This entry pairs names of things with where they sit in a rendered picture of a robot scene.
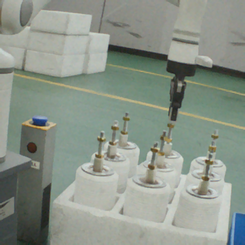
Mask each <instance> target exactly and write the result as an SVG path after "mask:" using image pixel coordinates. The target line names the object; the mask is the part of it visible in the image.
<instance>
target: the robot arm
mask: <svg viewBox="0 0 245 245"><path fill-rule="evenodd" d="M51 1H52V0H0V34H3V35H16V34H18V33H20V32H21V31H22V30H24V29H25V28H26V27H27V26H28V25H29V23H30V22H31V21H32V20H33V19H34V18H35V17H36V15H37V14H38V13H39V12H40V11H41V10H42V9H43V8H44V7H45V6H47V4H48V3H50V2H51ZM164 1H167V2H169V3H171V4H173V5H174V6H176V7H179V8H178V18H177V21H176V22H175V24H174V29H173V35H172V40H171V41H172V42H171V46H170V50H169V54H168V60H167V66H166V71H167V72H169V73H173V74H174V77H173V78H172V79H171V82H170V106H169V110H168V116H169V118H168V122H169V123H174V124H176V123H177V121H178V114H179V109H180V108H181V106H182V100H183V98H184V91H185V89H186V82H185V81H184V78H185V77H186V76H187V77H193V76H194V75H195V71H196V65H197V64H199V65H202V66H205V67H209V68H210V67H212V64H213V61H212V60H211V59H210V58H209V57H207V56H198V51H199V45H198V44H199V41H200V33H201V26H202V25H201V24H202V21H203V18H204V15H205V10H206V6H207V0H164ZM14 65H15V59H14V56H12V55H11V54H10V53H8V52H6V51H5V50H3V49H2V48H1V47H0V163H2V162H5V160H6V155H7V138H8V121H9V110H10V98H11V87H12V82H13V76H14Z"/></svg>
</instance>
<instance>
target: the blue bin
mask: <svg viewBox="0 0 245 245"><path fill-rule="evenodd" d="M228 238H229V239H228V240H227V245H245V213H239V212H235V213H233V216H232V224H231V228H230V231H229V235H228Z"/></svg>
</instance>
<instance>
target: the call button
mask: <svg viewBox="0 0 245 245"><path fill-rule="evenodd" d="M32 121H33V123H34V124H36V125H45V124H46V123H47V122H48V118H46V117H44V116H40V115H35V116H33V117H32Z"/></svg>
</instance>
